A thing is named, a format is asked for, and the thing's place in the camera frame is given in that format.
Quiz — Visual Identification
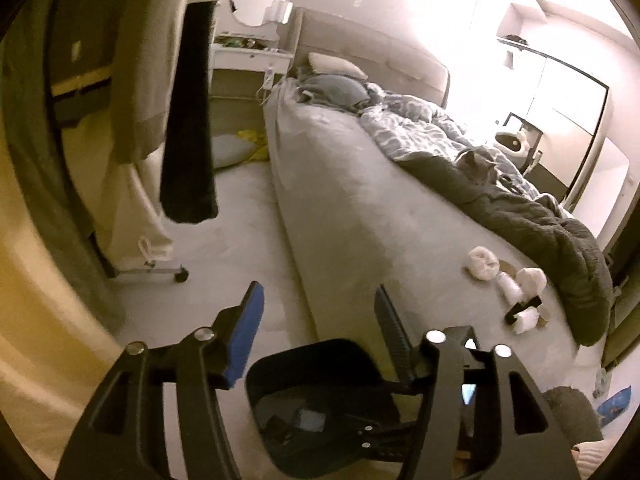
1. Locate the white leaning board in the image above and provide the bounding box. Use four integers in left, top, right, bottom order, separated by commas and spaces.
575, 136, 632, 221

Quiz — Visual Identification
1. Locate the black framed panel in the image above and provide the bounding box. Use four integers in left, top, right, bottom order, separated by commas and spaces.
502, 112, 545, 161

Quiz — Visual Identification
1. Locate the grey upholstered bed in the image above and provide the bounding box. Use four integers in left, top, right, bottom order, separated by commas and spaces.
262, 7, 640, 376

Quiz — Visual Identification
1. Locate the grey cat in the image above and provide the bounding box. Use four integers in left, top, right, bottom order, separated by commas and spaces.
454, 146, 501, 183

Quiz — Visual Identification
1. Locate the yellow cloth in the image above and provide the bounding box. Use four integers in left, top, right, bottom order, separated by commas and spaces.
237, 129, 271, 163

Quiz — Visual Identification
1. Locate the grey fuzzy cloth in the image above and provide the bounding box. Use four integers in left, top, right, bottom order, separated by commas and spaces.
542, 386, 606, 448

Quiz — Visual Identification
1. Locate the white pillow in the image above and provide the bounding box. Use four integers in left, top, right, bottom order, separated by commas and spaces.
307, 51, 368, 81

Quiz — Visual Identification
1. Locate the grey floor cushion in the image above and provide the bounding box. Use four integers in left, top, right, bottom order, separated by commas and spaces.
212, 132, 253, 168

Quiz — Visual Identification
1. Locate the grey-blue pillow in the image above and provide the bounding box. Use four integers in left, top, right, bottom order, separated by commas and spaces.
297, 75, 371, 110

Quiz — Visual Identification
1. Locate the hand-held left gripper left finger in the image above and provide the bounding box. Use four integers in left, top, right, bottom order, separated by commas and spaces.
55, 281, 266, 480

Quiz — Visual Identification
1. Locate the black hanging garment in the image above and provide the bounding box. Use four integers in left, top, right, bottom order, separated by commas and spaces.
160, 0, 221, 225

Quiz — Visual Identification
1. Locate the pile of small cosmetics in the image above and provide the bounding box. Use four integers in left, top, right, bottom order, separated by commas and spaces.
217, 35, 281, 53

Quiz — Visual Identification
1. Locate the person's right forearm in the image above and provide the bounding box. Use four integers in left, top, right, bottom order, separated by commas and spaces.
572, 441, 623, 480

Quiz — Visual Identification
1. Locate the white dressing table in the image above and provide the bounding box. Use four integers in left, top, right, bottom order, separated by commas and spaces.
210, 27, 296, 101

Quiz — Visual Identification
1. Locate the blue printed packet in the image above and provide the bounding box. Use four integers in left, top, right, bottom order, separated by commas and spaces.
597, 385, 632, 418

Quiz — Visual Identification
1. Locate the dark grey fleece blanket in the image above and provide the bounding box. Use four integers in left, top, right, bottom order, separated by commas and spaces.
397, 152, 615, 346

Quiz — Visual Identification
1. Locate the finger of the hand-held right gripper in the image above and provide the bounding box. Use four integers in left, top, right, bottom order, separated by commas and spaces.
345, 380, 431, 461

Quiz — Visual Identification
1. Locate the sliding door wardrobe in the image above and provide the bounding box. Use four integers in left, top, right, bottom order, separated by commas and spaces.
495, 42, 613, 211

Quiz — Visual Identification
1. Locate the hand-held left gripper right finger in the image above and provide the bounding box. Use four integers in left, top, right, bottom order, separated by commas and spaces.
374, 285, 581, 480

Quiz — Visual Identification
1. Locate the blue patterned duvet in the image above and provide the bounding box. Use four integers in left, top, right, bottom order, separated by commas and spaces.
360, 82, 541, 196

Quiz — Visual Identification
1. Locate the white cat carrier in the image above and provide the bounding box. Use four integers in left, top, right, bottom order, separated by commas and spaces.
494, 129, 532, 158

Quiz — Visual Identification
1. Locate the cream hanging garment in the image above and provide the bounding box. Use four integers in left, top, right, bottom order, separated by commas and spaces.
95, 160, 173, 263

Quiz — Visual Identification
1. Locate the clothes rack wheeled base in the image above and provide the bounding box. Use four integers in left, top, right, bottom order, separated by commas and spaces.
107, 260, 190, 283

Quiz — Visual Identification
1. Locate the small black rectangular object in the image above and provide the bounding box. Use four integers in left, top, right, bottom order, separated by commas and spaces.
504, 296, 543, 325

